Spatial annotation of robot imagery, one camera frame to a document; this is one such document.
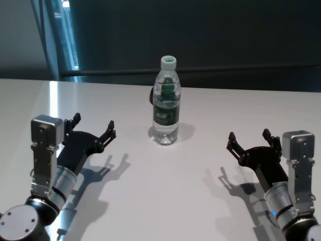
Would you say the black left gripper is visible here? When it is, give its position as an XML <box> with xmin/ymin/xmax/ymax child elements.
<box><xmin>56</xmin><ymin>112</ymin><xmax>117</xmax><ymax>177</ymax></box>

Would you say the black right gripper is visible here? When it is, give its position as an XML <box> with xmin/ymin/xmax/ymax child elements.
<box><xmin>226</xmin><ymin>128</ymin><xmax>289</xmax><ymax>193</ymax></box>

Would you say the clear water bottle green label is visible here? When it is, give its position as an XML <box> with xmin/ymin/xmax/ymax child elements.
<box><xmin>152</xmin><ymin>55</ymin><xmax>182</xmax><ymax>146</ymax></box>

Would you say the grey railing handrail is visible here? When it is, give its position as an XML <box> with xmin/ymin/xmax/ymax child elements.
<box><xmin>61</xmin><ymin>65</ymin><xmax>321</xmax><ymax>77</ymax></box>

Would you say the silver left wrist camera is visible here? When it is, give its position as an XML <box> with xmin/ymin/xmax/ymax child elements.
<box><xmin>30</xmin><ymin>114</ymin><xmax>65</xmax><ymax>199</ymax></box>

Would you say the grey railing post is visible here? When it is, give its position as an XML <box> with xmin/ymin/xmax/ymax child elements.
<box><xmin>32</xmin><ymin>0</ymin><xmax>61</xmax><ymax>81</ymax></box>

